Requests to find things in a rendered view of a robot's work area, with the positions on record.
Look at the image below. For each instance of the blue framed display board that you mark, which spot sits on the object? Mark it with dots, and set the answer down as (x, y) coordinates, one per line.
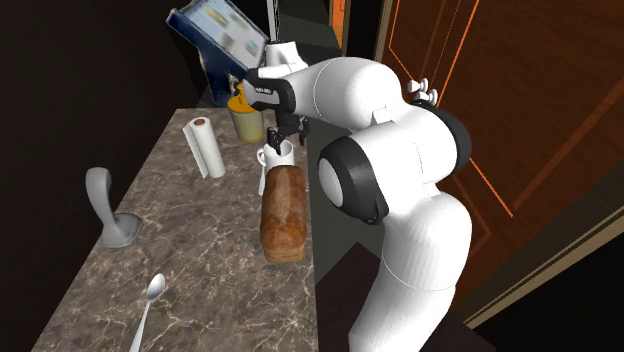
(224, 29)

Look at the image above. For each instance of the silver spoon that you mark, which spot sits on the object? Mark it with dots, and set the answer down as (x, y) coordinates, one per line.
(155, 288)

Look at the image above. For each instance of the brown bread loaf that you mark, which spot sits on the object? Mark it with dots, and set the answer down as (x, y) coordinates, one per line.
(284, 214)

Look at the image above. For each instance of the white paper towel roll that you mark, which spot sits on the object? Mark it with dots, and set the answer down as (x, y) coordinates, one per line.
(207, 148)

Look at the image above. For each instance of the brown wooden door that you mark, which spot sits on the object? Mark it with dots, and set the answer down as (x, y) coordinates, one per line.
(536, 97)

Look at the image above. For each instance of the grey curved faucet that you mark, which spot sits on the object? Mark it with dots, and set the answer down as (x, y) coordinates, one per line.
(105, 204)

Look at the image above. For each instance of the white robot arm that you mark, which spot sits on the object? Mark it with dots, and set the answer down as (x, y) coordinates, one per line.
(414, 146)

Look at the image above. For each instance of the white mug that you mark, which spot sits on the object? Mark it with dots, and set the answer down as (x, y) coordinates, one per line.
(284, 158)

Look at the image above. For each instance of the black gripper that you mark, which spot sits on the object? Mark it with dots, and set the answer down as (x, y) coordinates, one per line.
(288, 122)

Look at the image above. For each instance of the yellow lidded jar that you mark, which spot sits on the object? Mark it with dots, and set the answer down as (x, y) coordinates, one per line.
(247, 124)

